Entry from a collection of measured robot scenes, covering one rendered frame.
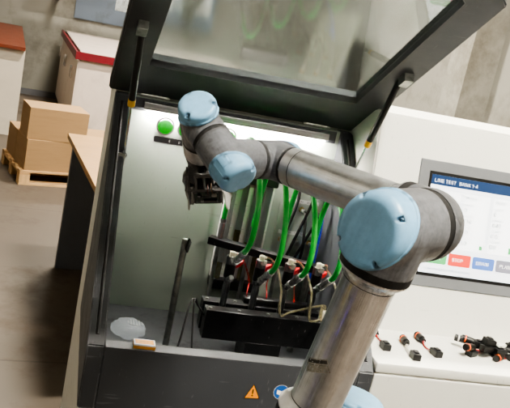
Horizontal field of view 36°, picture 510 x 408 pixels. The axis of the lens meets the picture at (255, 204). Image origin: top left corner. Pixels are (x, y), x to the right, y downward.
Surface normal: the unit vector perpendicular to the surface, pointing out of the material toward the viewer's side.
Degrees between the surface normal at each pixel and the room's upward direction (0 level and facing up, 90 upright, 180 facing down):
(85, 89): 90
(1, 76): 90
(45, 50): 90
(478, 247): 76
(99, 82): 90
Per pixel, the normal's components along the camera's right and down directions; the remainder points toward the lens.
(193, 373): 0.19, 0.28
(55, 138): 0.43, 0.30
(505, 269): 0.23, 0.04
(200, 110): -0.03, -0.55
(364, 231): -0.66, -0.09
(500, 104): -0.94, -0.11
